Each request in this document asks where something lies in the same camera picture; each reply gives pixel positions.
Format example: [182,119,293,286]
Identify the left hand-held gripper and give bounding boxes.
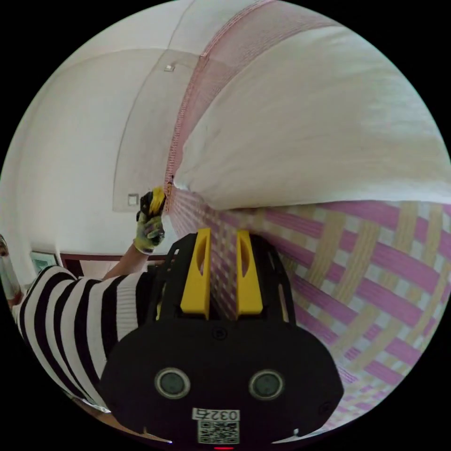
[136,187,167,222]

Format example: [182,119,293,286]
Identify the bed with pink woven mat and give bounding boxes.
[164,0,451,432]

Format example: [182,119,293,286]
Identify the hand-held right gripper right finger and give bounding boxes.
[236,229,264,316]

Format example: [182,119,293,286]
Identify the person's left hand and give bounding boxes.
[133,210,166,255]

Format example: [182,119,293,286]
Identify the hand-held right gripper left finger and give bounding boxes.
[180,227,212,315]

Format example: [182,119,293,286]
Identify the person's left forearm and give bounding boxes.
[101,243,153,281]

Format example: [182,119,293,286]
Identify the white pants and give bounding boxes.
[172,24,451,212]

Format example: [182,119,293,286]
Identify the person's body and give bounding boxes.
[0,233,159,413]

